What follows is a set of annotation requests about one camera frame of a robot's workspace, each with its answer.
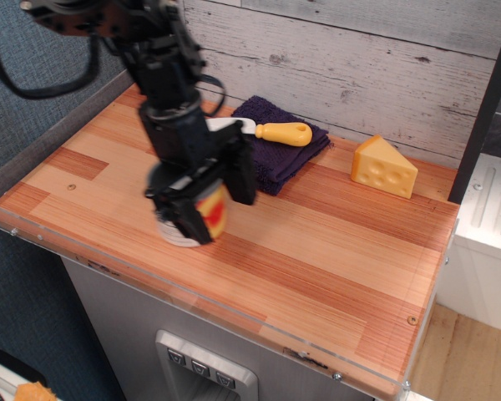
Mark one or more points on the toy food can grey lid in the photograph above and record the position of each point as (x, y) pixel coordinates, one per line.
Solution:
(215, 213)

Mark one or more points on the silver dispenser button panel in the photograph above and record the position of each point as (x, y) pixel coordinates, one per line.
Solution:
(195, 373)

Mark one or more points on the orange object at corner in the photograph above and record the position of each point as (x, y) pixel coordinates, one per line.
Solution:
(34, 392)

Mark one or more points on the toy knife yellow handle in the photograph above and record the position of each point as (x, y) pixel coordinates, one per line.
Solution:
(296, 134)

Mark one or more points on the clear acrylic table guard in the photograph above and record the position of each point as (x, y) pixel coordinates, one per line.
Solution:
(332, 274)

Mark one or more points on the dark grey right post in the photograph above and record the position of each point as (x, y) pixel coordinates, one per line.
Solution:
(478, 135)

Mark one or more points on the grey toy fridge cabinet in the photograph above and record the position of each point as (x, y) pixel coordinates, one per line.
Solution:
(126, 321)

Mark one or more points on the yellow toy cheese wedge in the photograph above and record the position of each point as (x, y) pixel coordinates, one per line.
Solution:
(379, 165)

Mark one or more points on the folded dark purple towel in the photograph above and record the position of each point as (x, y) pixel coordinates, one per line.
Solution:
(276, 163)

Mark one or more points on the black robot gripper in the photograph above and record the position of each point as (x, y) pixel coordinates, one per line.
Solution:
(182, 140)

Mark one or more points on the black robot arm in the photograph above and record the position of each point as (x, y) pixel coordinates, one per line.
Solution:
(164, 61)

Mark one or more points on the white cabinet with ridged top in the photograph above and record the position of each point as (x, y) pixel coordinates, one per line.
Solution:
(470, 280)

